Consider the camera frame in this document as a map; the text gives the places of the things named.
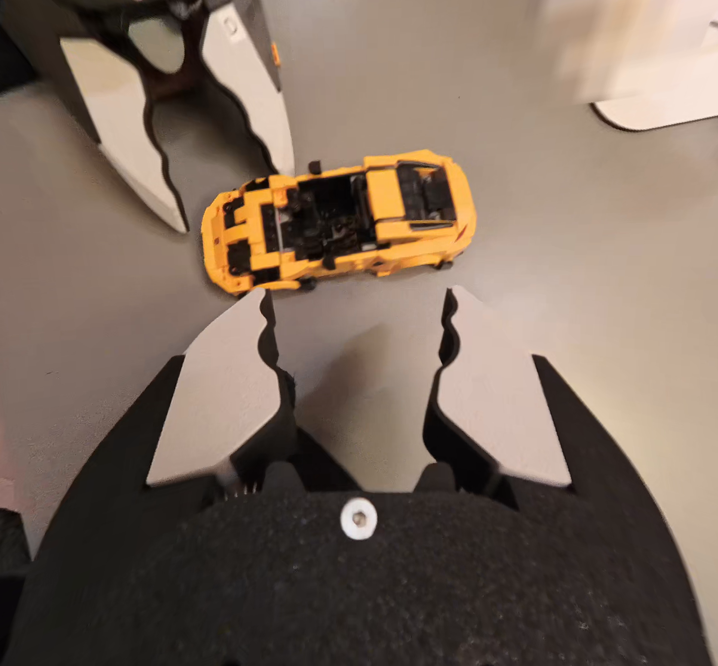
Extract orange lego car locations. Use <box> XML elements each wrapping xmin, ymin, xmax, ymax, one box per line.
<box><xmin>200</xmin><ymin>149</ymin><xmax>478</xmax><ymax>298</ymax></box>

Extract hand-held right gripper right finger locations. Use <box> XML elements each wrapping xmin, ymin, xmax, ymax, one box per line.
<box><xmin>422</xmin><ymin>286</ymin><xmax>572</xmax><ymax>493</ymax></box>

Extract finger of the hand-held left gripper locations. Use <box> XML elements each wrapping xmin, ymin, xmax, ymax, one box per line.
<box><xmin>59</xmin><ymin>37</ymin><xmax>190</xmax><ymax>235</ymax></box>
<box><xmin>201</xmin><ymin>1</ymin><xmax>296</xmax><ymax>178</ymax></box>

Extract lego sticker sheet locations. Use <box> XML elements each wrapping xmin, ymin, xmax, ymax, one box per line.
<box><xmin>530</xmin><ymin>0</ymin><xmax>718</xmax><ymax>103</ymax></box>

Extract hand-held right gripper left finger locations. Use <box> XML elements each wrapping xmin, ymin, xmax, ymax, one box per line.
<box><xmin>146</xmin><ymin>287</ymin><xmax>298</xmax><ymax>496</ymax></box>

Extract person's black fleece jacket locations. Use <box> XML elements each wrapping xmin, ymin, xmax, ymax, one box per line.
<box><xmin>0</xmin><ymin>508</ymin><xmax>32</xmax><ymax>666</ymax></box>

